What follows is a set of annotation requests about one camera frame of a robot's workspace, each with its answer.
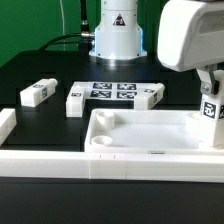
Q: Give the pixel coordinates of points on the tag marker base plate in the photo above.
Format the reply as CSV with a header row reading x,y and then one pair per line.
x,y
111,90

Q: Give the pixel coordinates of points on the white U-shaped fence frame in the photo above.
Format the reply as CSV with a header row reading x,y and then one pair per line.
x,y
124,166

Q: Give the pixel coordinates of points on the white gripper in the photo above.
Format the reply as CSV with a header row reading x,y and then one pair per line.
x,y
191,36

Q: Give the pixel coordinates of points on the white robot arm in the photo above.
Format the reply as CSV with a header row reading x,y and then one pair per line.
x,y
118,37

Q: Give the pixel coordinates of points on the white desk top tray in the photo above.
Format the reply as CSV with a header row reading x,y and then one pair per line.
x,y
146,132

